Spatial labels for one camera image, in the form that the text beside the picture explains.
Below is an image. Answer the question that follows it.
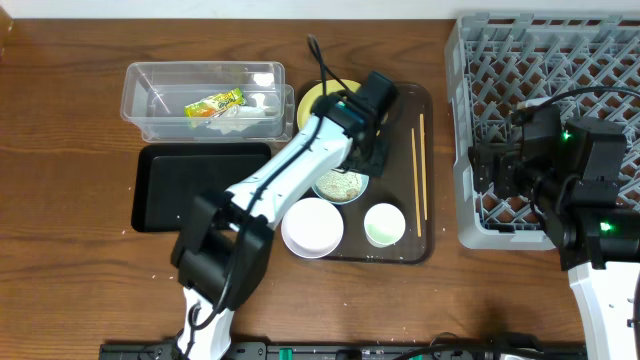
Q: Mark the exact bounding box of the yellow plate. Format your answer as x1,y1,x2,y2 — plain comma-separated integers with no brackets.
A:
297,80,344,130

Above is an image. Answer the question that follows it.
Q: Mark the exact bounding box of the light blue rice bowl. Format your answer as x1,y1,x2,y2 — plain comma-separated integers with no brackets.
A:
311,169,369,205

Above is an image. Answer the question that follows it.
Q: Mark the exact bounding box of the white pink bowl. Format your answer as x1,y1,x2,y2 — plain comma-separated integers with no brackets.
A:
281,198,344,259

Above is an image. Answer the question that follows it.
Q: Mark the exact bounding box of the orange green snack wrapper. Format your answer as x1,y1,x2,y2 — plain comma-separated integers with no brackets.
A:
184,88,245,117

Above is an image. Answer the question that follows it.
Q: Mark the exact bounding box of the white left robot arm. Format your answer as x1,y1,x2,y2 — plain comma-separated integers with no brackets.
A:
171,72,398,359

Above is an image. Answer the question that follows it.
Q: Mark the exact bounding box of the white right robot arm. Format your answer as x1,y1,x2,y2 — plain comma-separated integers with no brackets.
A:
468,105,639,359

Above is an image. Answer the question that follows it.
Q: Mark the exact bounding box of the grey dishwasher rack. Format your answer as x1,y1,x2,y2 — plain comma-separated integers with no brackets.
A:
445,13,639,251

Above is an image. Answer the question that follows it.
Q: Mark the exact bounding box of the clear plastic waste bin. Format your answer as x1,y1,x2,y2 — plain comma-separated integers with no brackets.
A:
120,61,295,143

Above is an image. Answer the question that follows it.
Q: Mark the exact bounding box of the black waste tray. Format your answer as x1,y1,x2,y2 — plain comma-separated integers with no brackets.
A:
131,143,271,233

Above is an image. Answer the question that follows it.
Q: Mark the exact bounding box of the right wooden chopstick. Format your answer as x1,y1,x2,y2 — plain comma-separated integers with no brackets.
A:
419,113,428,221

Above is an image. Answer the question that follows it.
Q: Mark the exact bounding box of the wooden chopstick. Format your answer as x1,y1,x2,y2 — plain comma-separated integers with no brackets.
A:
411,128,422,238
419,113,428,221

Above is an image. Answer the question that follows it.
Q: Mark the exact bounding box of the dark brown serving tray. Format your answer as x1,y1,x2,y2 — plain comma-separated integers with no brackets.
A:
325,83,435,265

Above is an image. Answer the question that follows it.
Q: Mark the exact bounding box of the left wooden chopstick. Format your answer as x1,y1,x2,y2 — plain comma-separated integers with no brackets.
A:
411,128,422,238

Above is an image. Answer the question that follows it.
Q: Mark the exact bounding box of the white green cup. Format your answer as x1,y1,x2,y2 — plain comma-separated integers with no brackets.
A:
363,203,406,248

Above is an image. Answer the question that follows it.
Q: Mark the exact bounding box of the white crumpled tissue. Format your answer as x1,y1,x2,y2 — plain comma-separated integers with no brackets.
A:
205,94,267,135

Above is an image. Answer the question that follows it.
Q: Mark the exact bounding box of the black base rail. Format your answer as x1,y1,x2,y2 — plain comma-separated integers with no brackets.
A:
98,340,589,360

